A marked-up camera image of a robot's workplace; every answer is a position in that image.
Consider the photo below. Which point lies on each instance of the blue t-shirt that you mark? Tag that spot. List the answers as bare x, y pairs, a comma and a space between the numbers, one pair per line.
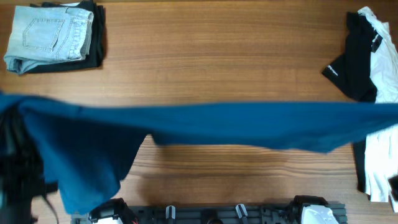
312, 126

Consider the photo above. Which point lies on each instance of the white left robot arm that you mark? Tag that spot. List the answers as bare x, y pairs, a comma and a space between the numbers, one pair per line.
61, 148

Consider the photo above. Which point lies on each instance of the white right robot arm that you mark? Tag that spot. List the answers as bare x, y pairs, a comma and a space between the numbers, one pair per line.
305, 209

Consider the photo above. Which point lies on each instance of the folded black garment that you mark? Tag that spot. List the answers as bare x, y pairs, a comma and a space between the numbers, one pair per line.
96, 53

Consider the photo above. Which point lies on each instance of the black t-shirt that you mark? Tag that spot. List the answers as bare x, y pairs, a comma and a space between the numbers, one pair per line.
350, 73

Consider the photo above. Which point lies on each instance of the folded light blue jeans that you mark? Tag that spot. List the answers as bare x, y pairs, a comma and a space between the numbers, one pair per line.
48, 35

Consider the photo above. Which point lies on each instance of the white garment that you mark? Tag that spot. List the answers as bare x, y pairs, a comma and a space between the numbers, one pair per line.
380, 161

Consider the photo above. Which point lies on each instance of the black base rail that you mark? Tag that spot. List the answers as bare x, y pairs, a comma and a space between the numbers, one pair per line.
265, 214

